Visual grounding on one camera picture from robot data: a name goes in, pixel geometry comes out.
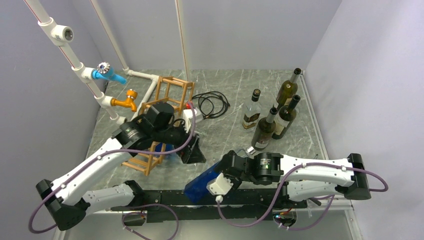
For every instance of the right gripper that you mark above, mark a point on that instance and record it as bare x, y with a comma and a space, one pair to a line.
235, 182

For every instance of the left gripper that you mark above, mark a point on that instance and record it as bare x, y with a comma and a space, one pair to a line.
196, 155

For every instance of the tall blue square bottle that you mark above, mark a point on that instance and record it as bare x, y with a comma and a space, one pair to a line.
196, 190

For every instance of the dark wine bottle front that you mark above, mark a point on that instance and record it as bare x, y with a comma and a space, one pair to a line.
264, 130

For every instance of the dark wine bottle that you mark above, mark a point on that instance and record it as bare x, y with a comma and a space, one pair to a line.
285, 117
264, 130

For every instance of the wooden wine rack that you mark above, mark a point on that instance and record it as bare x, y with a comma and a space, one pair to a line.
169, 101

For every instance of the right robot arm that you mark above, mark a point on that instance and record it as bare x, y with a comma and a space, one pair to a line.
304, 178

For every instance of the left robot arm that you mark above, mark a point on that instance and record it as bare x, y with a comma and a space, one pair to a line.
69, 198

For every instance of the clear liquor bottle black cap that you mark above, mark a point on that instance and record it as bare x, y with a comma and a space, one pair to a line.
251, 110

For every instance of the dark wine bottle right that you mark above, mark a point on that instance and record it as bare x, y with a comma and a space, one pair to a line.
285, 117

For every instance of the green wine bottle rear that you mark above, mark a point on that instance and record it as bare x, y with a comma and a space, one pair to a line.
288, 89

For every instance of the orange plastic faucet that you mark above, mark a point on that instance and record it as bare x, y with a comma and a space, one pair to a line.
129, 102

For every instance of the blue plastic faucet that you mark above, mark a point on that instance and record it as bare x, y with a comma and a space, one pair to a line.
104, 71

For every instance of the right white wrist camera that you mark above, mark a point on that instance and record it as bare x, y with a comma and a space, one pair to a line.
219, 186

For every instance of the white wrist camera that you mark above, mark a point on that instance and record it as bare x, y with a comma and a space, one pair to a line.
187, 116
219, 186

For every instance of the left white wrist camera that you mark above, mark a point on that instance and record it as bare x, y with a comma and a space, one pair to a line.
187, 116

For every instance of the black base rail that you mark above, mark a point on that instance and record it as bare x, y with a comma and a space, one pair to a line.
238, 204

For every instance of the white PVC pipe frame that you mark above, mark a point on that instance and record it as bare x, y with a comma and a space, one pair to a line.
62, 35

